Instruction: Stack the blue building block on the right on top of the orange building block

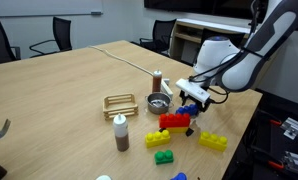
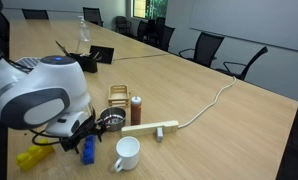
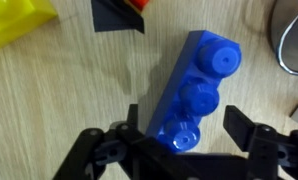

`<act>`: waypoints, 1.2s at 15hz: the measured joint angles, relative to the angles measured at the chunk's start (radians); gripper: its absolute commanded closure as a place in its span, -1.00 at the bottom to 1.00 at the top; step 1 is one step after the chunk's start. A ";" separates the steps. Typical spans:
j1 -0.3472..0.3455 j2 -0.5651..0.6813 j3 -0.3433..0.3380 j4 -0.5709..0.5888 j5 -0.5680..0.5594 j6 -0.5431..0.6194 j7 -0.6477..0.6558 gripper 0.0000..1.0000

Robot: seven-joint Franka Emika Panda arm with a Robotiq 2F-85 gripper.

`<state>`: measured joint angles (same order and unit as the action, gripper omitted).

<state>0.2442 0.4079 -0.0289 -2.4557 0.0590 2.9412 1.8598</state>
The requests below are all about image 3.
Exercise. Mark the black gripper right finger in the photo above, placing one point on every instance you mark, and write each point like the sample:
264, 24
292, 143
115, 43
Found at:
272, 150

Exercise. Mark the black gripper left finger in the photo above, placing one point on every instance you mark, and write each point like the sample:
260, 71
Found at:
89, 153

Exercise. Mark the long blue building block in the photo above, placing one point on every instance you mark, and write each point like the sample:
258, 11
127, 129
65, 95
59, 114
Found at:
195, 96

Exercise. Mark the yellow building block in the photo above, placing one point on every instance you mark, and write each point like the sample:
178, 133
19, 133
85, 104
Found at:
12, 20

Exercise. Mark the orange building block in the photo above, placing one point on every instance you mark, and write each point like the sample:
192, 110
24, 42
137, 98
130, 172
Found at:
139, 4

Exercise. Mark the small steel pot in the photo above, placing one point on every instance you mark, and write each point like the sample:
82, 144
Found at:
295, 50

